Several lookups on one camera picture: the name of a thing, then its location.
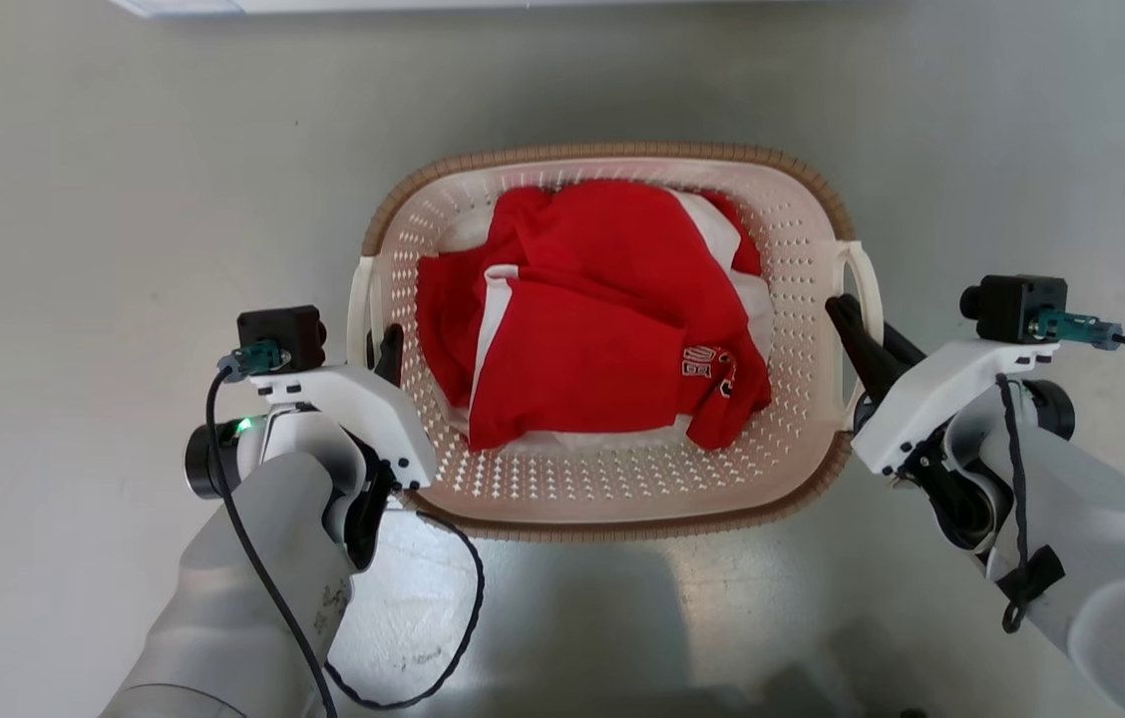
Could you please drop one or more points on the cream perforated laundry basket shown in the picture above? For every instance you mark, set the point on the cream perforated laundry basket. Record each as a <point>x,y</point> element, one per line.
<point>622,479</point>

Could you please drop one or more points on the red and white garment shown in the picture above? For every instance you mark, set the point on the red and white garment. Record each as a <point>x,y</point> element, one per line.
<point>592,329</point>

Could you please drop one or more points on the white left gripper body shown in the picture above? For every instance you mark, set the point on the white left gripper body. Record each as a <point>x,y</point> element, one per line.
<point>363,404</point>

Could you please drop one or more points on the white front-load washing machine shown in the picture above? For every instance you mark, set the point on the white front-load washing machine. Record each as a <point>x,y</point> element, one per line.
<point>323,5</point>

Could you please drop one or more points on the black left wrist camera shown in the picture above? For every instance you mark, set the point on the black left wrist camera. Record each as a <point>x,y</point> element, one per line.
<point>278,329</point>

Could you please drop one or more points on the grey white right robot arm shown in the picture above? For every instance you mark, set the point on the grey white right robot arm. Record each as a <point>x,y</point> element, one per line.
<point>1111,558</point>

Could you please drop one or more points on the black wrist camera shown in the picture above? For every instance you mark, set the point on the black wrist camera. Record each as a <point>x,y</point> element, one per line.
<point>1011,304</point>
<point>278,329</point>

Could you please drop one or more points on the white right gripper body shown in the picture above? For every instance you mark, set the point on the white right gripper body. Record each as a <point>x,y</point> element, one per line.
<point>932,399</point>

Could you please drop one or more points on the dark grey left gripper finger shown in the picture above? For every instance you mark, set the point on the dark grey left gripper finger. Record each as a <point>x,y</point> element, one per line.
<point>391,354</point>

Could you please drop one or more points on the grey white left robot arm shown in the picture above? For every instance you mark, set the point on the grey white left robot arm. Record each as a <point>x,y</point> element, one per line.
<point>253,578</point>

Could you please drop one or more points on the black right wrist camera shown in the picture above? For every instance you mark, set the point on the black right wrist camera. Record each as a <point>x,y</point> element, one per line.
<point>1011,304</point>

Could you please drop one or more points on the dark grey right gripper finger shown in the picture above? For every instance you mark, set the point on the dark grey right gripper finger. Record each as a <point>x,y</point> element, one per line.
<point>904,347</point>
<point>867,354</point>

